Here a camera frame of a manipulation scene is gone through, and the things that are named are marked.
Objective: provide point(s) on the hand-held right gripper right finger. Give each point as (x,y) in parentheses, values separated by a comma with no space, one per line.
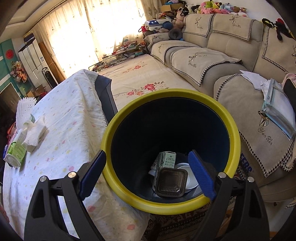
(201,176)

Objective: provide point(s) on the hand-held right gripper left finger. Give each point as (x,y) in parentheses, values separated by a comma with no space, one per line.
(92,171)

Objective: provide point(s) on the white round plastic lid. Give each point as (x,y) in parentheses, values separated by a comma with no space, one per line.
(191,182)

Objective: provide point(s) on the dark brown plastic tray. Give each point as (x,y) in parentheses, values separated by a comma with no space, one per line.
(171,183)

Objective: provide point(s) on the white gable carton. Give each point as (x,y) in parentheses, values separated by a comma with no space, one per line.
(167,160)

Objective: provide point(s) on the white paper towel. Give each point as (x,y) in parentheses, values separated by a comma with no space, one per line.
(35,134)

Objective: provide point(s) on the green bottle white cap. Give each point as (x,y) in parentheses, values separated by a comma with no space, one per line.
(17,148)

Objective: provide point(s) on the red snack packet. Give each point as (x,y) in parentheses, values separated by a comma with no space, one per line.
(11,132)

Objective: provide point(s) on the white foam fruit net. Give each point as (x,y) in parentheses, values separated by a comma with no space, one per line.
(25,109)

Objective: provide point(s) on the yellow rimmed dark trash bin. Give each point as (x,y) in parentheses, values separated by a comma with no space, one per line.
(161,92)

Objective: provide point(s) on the patterned floor rug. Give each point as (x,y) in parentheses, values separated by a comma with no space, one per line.
(180,222)

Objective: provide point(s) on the dark blue under cloth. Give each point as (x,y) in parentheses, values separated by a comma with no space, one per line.
(106,97)

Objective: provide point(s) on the clear plastic document bag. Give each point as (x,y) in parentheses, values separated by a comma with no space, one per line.
(277,109)

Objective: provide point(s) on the black and white tower fan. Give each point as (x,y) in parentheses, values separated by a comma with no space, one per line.
(49,77)

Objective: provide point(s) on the floral beige mattress sheet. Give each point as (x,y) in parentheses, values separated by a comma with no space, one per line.
(143,76)

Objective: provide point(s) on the white loose papers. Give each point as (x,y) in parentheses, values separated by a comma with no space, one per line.
(252,78)

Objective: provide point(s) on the large flat television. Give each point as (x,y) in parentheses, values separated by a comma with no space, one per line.
(9,97)

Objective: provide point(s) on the cluttered glass coffee table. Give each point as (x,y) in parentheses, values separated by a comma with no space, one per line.
(122,53)

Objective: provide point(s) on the pink and black bag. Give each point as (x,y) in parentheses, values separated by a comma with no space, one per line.
(290,90)

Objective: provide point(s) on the artificial flower bunch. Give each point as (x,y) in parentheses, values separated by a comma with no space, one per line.
(19,71)

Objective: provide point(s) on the white standing air conditioner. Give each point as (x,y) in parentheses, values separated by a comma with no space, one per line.
(32,58)

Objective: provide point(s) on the beige sofa with covers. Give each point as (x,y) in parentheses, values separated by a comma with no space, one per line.
(231,51)

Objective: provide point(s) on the cream embroidered curtain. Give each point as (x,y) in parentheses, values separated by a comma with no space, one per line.
(92,27)

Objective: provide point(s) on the grey neck pillow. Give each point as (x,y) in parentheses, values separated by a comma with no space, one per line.
(175,33)

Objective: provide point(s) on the star printed bag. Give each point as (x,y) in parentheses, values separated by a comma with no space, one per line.
(157,25)

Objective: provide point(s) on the black plush toy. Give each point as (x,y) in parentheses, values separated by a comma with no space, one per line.
(277,29)

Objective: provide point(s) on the row of plush toys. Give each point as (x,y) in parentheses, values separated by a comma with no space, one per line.
(215,7)

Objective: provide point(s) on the brown cardboard box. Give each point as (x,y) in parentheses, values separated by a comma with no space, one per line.
(167,8)

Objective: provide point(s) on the red round wall decoration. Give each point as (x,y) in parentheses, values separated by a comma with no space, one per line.
(9,53)

